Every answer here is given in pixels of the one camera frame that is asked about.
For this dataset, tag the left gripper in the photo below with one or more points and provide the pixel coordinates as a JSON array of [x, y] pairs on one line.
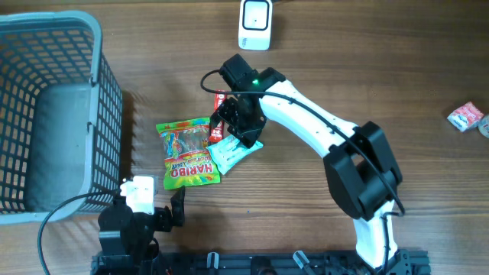
[[162, 214]]

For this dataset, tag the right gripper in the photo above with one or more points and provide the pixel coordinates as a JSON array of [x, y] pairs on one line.
[[246, 134]]

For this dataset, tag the red Nescafe stick sachet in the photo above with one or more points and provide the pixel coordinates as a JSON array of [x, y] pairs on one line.
[[216, 122]]

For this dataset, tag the mint wet wipes pack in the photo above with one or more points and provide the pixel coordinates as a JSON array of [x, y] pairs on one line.
[[228, 152]]

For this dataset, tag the green Haribo worms bag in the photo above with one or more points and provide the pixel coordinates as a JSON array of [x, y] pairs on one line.
[[186, 158]]

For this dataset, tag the green lid jar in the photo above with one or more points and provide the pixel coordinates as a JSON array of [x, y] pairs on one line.
[[483, 126]]

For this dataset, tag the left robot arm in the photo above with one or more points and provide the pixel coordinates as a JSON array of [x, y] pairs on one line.
[[127, 238]]

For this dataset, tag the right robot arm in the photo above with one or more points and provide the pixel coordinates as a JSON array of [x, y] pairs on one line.
[[361, 171]]

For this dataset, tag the white barcode scanner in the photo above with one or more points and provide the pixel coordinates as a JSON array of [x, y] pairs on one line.
[[254, 24]]

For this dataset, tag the grey plastic shopping basket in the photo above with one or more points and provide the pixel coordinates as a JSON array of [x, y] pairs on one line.
[[61, 116]]

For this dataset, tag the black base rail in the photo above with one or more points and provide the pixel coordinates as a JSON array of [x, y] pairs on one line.
[[403, 262]]

